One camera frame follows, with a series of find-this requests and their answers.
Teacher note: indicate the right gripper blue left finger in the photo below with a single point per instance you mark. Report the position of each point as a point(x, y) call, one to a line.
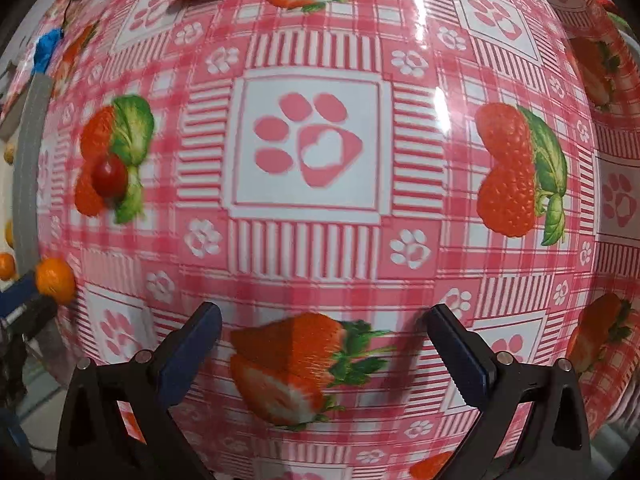
point(181, 354)

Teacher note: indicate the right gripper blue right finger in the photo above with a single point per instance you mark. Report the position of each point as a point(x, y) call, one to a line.
point(467, 357)

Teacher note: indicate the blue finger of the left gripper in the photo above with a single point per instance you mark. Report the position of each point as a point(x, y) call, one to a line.
point(18, 293)

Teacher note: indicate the small orange mandarin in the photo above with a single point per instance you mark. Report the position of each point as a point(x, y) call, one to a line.
point(7, 266)
point(55, 278)

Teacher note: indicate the large orange citrus fruit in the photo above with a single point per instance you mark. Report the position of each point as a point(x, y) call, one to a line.
point(8, 234)

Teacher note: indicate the white tray with grey rim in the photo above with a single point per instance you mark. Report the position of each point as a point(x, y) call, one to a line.
point(25, 122)

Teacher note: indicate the crumpled blue glove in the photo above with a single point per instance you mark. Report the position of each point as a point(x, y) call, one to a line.
point(44, 50)

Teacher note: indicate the pink strawberry checked tablecloth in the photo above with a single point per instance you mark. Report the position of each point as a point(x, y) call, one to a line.
point(325, 171)

